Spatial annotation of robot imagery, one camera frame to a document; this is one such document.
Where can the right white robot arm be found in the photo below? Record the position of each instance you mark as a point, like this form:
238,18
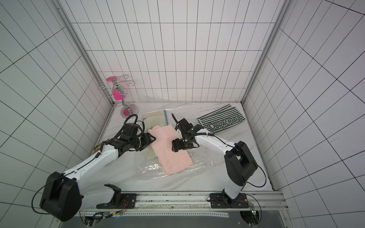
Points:
239,161

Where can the green striped Doraemon towel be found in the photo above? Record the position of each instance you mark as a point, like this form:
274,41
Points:
221,119

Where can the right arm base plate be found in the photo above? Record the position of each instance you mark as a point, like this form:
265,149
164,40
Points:
223,201

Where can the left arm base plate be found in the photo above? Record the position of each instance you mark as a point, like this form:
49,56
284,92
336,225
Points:
119,202

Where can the chrome cup holder stand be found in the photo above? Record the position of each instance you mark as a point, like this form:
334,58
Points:
128,109

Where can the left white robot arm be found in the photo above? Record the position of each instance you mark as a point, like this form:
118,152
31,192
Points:
62,195

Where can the pink plastic cup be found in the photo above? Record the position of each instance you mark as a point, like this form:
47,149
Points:
118,92

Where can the blue and cream towel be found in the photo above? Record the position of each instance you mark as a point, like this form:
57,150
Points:
159,112

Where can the pink towel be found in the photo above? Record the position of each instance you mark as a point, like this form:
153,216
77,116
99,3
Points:
171,162

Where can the colourful snack packet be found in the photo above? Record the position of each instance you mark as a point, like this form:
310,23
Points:
99,147

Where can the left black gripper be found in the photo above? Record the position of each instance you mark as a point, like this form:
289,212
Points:
146,137

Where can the aluminium mounting rail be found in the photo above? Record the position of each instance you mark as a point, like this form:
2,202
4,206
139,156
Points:
183,201

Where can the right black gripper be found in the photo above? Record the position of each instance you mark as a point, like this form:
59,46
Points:
179,145

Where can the clear plastic vacuum bag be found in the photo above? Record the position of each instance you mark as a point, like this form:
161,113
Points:
145,164

